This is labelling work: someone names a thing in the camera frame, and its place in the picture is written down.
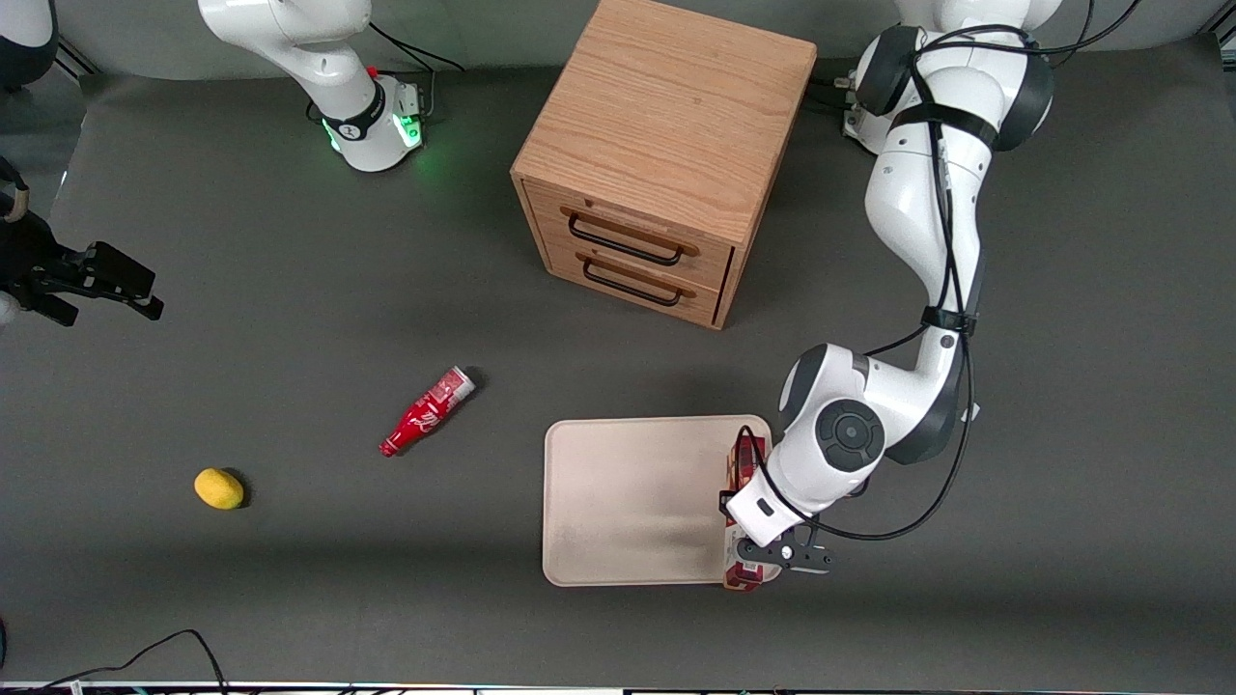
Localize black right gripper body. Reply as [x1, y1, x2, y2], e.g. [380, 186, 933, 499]
[0, 207, 94, 327]

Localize red cookie box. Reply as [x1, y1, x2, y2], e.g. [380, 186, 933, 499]
[721, 431, 781, 594]

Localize beige rectangular tray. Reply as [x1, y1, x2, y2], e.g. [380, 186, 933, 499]
[543, 415, 784, 588]

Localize yellow lemon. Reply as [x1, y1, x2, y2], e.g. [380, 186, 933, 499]
[194, 468, 245, 511]

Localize red cola bottle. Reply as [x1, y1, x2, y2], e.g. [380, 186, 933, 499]
[379, 366, 478, 459]

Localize wooden two-drawer cabinet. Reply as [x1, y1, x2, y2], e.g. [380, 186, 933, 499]
[510, 0, 819, 332]

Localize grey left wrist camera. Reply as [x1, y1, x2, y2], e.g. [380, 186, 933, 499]
[735, 526, 834, 578]

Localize black drawer handle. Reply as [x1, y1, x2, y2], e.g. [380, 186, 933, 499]
[567, 213, 688, 267]
[581, 258, 686, 309]

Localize black cable on table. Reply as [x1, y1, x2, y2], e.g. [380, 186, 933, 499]
[39, 629, 229, 692]

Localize black right base cable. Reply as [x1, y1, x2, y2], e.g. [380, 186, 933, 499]
[367, 21, 466, 121]

